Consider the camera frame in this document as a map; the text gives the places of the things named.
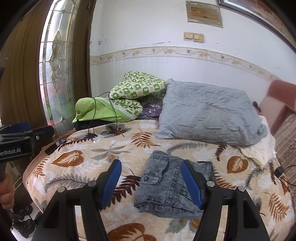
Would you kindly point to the beige wall switch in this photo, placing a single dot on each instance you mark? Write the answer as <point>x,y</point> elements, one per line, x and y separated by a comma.
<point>195,37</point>

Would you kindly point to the wall electrical panel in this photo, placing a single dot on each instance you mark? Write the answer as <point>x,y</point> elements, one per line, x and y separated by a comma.
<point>204,13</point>

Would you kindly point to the grey denim pants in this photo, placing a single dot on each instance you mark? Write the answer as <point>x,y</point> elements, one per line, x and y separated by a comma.
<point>162,190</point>

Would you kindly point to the black charger plug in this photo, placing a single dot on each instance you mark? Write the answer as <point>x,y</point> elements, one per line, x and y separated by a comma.
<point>279,171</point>

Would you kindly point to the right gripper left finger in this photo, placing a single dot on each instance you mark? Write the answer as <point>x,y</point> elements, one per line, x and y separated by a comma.
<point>96,195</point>

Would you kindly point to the glass panel wooden door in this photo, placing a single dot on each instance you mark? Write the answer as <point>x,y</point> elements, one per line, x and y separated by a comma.
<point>45,62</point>

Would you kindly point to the grey quilted pillow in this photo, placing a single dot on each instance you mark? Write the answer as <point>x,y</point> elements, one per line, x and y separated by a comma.
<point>209,113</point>

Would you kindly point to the cream white sheet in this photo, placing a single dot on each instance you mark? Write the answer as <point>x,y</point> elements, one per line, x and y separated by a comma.
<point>262,152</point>

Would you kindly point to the person left hand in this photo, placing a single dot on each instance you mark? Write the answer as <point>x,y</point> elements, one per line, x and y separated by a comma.
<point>7,192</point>

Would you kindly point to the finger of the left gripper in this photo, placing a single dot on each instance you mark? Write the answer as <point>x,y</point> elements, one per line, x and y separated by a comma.
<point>38,134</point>
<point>19,128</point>

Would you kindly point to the green patterned quilt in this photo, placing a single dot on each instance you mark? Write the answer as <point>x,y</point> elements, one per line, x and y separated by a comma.
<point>125,102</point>

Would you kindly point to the leaf pattern bed blanket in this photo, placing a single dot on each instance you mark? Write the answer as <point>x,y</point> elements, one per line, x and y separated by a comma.
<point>87,153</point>

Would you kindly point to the striped patterned cushion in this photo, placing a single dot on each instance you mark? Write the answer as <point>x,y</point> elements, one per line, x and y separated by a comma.
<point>285,151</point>

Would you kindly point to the pink sofa headboard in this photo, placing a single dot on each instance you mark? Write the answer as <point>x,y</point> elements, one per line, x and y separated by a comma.
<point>278,104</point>

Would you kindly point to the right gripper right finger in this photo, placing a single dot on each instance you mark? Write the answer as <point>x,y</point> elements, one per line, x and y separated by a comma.
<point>208,197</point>

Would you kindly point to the purple cloth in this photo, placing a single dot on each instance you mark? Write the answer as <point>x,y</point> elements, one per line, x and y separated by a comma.
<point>152,110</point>

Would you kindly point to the small black device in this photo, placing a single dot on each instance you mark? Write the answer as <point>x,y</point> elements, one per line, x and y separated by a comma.
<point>255,104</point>

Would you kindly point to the black shoes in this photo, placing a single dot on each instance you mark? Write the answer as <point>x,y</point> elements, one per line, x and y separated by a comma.
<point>24,219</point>

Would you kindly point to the black phone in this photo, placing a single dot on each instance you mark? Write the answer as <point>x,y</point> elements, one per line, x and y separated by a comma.
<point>54,146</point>

